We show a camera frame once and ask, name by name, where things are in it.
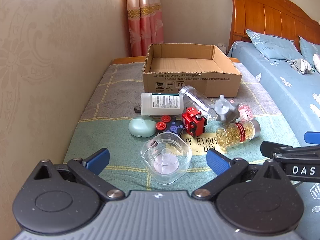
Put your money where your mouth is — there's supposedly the white bottle with green label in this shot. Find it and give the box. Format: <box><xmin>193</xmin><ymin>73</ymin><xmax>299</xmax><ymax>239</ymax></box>
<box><xmin>141</xmin><ymin>92</ymin><xmax>185</xmax><ymax>116</ymax></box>

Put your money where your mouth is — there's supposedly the blue patterned pillow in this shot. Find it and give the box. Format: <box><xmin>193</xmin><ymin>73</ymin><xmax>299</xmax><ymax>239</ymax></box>
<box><xmin>246</xmin><ymin>29</ymin><xmax>304</xmax><ymax>61</ymax></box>
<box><xmin>298</xmin><ymin>35</ymin><xmax>320</xmax><ymax>60</ymax></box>

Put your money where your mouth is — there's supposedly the green grey checked blanket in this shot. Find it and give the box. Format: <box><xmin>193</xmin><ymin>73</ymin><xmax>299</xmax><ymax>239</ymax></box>
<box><xmin>62</xmin><ymin>61</ymin><xmax>300</xmax><ymax>193</ymax></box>

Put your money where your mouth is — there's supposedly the black toy with red buttons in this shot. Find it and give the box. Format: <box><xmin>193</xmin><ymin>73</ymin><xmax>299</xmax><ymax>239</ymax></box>
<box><xmin>155</xmin><ymin>115</ymin><xmax>185</xmax><ymax>137</ymax></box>

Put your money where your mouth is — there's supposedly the wooden headboard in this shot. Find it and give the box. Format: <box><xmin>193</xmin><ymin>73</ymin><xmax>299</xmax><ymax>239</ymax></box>
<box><xmin>229</xmin><ymin>0</ymin><xmax>320</xmax><ymax>52</ymax></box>

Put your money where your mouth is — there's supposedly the bottle of golden capsules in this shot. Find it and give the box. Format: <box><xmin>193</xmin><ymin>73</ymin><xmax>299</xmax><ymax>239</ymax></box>
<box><xmin>215</xmin><ymin>119</ymin><xmax>261</xmax><ymax>150</ymax></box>

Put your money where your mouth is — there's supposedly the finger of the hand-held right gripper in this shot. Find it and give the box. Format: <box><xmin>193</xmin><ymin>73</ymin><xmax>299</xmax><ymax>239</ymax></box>
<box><xmin>260</xmin><ymin>141</ymin><xmax>293</xmax><ymax>159</ymax></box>
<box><xmin>304</xmin><ymin>131</ymin><xmax>320</xmax><ymax>145</ymax></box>

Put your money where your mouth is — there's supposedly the pink and white cloth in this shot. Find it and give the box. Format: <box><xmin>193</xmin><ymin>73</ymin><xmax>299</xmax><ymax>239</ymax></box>
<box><xmin>312</xmin><ymin>53</ymin><xmax>320</xmax><ymax>74</ymax></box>

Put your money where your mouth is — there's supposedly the grey crumpled cloth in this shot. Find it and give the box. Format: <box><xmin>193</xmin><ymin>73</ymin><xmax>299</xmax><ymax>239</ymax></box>
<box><xmin>290</xmin><ymin>58</ymin><xmax>315</xmax><ymax>75</ymax></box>

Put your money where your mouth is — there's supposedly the mint green earbud case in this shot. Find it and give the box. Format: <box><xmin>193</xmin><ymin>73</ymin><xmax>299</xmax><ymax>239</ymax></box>
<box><xmin>129</xmin><ymin>115</ymin><xmax>156</xmax><ymax>138</ymax></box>

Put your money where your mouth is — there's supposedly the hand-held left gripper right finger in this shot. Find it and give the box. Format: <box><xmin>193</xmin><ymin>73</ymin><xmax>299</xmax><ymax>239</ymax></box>
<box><xmin>191</xmin><ymin>149</ymin><xmax>292</xmax><ymax>202</ymax></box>

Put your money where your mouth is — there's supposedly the cardboard box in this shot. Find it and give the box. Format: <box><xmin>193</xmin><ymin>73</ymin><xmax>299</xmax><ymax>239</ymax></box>
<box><xmin>142</xmin><ymin>43</ymin><xmax>242</xmax><ymax>98</ymax></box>

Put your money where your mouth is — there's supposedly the pink curtain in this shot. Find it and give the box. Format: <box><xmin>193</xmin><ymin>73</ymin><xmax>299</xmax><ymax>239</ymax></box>
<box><xmin>124</xmin><ymin>0</ymin><xmax>164</xmax><ymax>57</ymax></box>

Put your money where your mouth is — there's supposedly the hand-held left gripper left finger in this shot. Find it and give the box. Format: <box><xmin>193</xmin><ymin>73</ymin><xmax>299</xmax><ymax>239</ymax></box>
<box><xmin>32</xmin><ymin>148</ymin><xmax>125</xmax><ymax>202</ymax></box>

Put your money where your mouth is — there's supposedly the clear square plastic container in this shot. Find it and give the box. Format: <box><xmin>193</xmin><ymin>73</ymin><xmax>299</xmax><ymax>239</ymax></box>
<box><xmin>140</xmin><ymin>133</ymin><xmax>193</xmax><ymax>183</ymax></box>

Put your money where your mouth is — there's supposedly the pink candy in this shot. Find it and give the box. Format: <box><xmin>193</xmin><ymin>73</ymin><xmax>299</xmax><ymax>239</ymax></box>
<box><xmin>235</xmin><ymin>104</ymin><xmax>253</xmax><ymax>122</ymax></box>

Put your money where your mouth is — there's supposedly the red toy robot car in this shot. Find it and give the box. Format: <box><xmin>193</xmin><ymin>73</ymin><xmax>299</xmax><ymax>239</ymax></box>
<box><xmin>182</xmin><ymin>107</ymin><xmax>208</xmax><ymax>138</ymax></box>

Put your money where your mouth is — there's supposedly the blue patterned bed sheet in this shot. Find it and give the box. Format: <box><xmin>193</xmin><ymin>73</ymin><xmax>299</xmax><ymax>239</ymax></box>
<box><xmin>226</xmin><ymin>41</ymin><xmax>320</xmax><ymax>233</ymax></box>

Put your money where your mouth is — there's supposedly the clear plastic jar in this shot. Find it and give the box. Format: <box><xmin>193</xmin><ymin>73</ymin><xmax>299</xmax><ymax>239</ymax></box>
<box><xmin>178</xmin><ymin>86</ymin><xmax>218</xmax><ymax>120</ymax></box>

